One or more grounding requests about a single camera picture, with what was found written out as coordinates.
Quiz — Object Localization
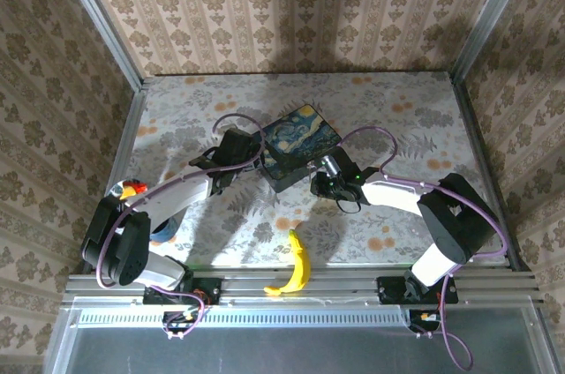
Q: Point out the starry night print box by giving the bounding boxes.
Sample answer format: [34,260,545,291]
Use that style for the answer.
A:
[260,103,343,194]

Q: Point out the floral patterned table cover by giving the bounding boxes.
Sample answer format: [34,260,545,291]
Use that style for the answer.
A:
[103,71,507,269]

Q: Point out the yellow banana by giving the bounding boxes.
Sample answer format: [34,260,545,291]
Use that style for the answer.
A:
[263,228,313,296]

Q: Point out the blue mug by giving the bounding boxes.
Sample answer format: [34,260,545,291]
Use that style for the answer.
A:
[149,218,178,244]

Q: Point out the red yellow toy fruit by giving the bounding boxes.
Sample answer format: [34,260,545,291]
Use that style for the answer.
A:
[118,179,149,201]

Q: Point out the shiny metal bowl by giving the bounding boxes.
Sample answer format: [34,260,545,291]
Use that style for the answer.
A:
[108,179,149,203]

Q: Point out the black power connector block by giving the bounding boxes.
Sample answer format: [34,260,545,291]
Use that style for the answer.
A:
[162,310,200,336]
[408,309,443,333]

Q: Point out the grey sheet metal panel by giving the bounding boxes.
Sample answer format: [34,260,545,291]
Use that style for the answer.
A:
[41,303,558,374]

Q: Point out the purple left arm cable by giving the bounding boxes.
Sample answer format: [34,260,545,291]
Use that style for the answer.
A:
[95,113,267,340]

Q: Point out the aluminium side frame rail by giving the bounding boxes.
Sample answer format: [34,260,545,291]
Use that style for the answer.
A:
[449,73,531,272]
[83,86,150,273]

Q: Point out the aluminium mounting rail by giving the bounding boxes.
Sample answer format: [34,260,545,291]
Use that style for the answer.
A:
[61,266,545,305]

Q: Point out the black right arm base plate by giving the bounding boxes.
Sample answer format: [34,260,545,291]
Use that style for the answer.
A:
[377,275,459,305]

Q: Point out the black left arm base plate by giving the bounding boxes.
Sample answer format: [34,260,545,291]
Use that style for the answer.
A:
[143,276,222,307]

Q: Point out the slotted grey cable duct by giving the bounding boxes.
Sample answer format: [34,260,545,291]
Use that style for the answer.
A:
[74,305,412,327]

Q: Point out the aluminium frame post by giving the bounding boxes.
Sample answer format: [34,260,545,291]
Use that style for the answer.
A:
[51,0,150,92]
[448,0,539,80]

